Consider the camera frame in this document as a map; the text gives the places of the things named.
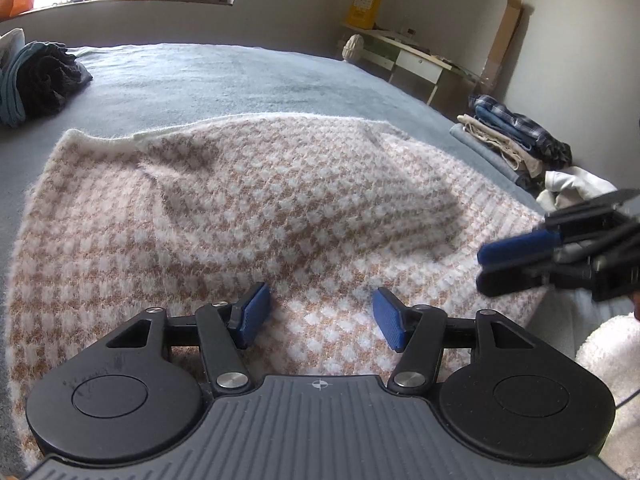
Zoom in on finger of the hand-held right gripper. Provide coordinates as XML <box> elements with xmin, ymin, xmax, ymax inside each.
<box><xmin>477</xmin><ymin>229</ymin><xmax>564</xmax><ymax>267</ymax></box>
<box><xmin>477</xmin><ymin>257</ymin><xmax>562</xmax><ymax>297</ymax></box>

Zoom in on black crumpled garment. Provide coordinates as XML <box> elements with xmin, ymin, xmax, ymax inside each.
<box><xmin>15</xmin><ymin>42</ymin><xmax>94</xmax><ymax>119</ymax></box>

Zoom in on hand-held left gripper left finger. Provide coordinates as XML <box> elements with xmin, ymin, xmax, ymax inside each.
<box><xmin>105</xmin><ymin>282</ymin><xmax>272</xmax><ymax>396</ymax></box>

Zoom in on stack of folded clothes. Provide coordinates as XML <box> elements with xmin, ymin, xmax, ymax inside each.
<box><xmin>469</xmin><ymin>94</ymin><xmax>572</xmax><ymax>169</ymax></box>

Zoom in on folded white garment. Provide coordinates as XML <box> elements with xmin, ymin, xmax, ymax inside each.
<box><xmin>537</xmin><ymin>166</ymin><xmax>619</xmax><ymax>214</ymax></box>

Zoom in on person's right forearm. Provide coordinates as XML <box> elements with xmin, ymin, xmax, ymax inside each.
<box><xmin>575</xmin><ymin>312</ymin><xmax>640</xmax><ymax>477</ymax></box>

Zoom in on folded grey cloth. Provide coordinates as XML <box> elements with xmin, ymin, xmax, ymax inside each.
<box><xmin>449</xmin><ymin>124</ymin><xmax>539</xmax><ymax>192</ymax></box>

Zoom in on light grey crumpled cloth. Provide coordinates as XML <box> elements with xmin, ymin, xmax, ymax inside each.
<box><xmin>0</xmin><ymin>27</ymin><xmax>26</xmax><ymax>62</ymax></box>

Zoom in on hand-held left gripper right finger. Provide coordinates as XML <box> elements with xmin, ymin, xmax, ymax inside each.
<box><xmin>372</xmin><ymin>287</ymin><xmax>538</xmax><ymax>396</ymax></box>

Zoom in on white and green desk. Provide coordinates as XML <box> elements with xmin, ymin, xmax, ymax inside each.
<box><xmin>341</xmin><ymin>22</ymin><xmax>482</xmax><ymax>107</ymax></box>

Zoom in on orange bag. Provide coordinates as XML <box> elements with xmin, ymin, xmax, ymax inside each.
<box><xmin>0</xmin><ymin>0</ymin><xmax>39</xmax><ymax>19</ymax></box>

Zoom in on folded beige cloth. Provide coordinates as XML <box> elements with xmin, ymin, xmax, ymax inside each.
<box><xmin>457</xmin><ymin>114</ymin><xmax>547</xmax><ymax>177</ymax></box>

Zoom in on yellow box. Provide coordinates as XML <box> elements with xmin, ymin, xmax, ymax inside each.
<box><xmin>347</xmin><ymin>0</ymin><xmax>383</xmax><ymax>29</ymax></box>

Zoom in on folded blue jeans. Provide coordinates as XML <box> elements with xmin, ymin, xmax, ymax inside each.
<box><xmin>475</xmin><ymin>105</ymin><xmax>537</xmax><ymax>154</ymax></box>

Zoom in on long cardboard box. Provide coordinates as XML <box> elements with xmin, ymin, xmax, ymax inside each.
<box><xmin>482</xmin><ymin>0</ymin><xmax>524</xmax><ymax>97</ymax></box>

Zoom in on beige houndstooth knit cardigan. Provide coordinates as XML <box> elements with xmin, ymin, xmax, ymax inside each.
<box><xmin>5</xmin><ymin>112</ymin><xmax>549</xmax><ymax>467</ymax></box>

